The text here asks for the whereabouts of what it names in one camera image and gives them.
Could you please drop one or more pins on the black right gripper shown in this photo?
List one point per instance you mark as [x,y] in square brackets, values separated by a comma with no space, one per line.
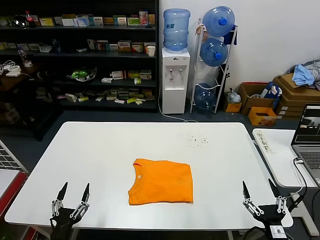
[271,217]

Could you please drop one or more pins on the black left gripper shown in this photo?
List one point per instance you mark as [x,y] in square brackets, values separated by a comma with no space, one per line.
[61,225]

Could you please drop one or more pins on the orange t-shirt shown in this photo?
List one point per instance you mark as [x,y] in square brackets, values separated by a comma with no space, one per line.
[162,182]

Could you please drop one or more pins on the white side table leg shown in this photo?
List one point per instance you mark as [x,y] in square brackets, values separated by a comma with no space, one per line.
[303,217]

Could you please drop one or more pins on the labelled white power strip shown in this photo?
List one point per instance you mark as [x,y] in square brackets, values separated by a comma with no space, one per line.
[264,142]

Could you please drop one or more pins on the grey laptop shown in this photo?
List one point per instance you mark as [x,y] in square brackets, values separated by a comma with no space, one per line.
[310,155]

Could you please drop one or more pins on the yellow storage crate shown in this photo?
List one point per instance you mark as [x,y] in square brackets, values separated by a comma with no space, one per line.
[261,120]

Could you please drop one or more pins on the small yellow box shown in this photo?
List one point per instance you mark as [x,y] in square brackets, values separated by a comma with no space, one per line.
[233,108]

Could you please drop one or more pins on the open cardboard box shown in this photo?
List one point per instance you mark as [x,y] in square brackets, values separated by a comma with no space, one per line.
[253,103]

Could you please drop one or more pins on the grey plastic bag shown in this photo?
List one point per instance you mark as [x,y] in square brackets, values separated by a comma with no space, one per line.
[233,97]

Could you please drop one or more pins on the stacked brown cardboard boxes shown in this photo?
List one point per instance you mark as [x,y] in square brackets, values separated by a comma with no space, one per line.
[295,95]

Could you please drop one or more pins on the blue white bag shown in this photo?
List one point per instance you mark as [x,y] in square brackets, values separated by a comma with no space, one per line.
[272,91]

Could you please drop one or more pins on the white metal jug rack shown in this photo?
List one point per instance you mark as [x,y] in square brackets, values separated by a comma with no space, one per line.
[218,100]

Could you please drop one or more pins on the white flat medicine box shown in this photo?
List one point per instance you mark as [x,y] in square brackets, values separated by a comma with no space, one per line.
[107,80]

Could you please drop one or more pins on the green white patterned bowl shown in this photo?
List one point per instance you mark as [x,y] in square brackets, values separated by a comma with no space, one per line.
[81,75]

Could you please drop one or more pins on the black shelf unit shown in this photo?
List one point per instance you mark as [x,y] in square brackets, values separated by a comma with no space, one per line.
[76,73]

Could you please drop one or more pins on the brown wooden table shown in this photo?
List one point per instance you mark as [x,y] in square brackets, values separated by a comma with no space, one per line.
[16,83]

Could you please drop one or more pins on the light blue cloth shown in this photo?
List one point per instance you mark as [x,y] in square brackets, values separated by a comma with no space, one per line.
[302,75]

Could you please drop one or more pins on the red white medicine box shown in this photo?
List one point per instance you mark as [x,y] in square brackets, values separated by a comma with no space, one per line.
[118,76]

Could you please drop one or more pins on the white water dispenser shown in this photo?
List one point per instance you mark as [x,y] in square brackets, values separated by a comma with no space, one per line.
[173,100]

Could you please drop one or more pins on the white round device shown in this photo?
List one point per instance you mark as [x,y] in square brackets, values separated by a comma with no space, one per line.
[13,71]

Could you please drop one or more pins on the grey striped cloth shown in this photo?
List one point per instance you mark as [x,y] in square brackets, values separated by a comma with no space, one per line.
[315,68]

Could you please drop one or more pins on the clear plastic bottle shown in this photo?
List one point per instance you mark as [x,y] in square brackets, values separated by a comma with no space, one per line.
[22,58]

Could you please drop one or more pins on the dark blue bottle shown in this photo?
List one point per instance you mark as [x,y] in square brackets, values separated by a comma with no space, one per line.
[56,46]

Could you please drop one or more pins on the orange yellow carton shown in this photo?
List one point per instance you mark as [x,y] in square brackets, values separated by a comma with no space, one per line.
[125,47]

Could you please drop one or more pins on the dark blue cloth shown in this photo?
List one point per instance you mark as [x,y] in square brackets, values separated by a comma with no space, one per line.
[230,38]

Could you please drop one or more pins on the white carton red print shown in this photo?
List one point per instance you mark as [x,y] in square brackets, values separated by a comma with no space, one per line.
[138,48]

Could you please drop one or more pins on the white paper cup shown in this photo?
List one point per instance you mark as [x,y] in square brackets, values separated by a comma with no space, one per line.
[151,51]

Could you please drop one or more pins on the blue white carton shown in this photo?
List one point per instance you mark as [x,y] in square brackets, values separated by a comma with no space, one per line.
[81,22]

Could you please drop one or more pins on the yellow green flat carton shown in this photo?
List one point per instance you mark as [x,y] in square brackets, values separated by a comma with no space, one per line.
[46,22]

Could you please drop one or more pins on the pink beige rag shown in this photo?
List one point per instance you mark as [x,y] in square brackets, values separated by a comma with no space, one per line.
[201,29]

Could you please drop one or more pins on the cola bottle red cap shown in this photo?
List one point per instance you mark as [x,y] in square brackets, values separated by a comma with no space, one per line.
[30,20]

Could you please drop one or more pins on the shiny silver kettle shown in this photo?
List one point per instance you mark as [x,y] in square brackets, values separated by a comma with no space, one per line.
[20,22]

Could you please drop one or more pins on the labelled blue water jug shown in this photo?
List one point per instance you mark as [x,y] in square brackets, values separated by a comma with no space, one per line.
[176,32]

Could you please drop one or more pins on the colourful tall carton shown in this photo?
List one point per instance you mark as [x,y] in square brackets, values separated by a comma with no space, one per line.
[143,18]

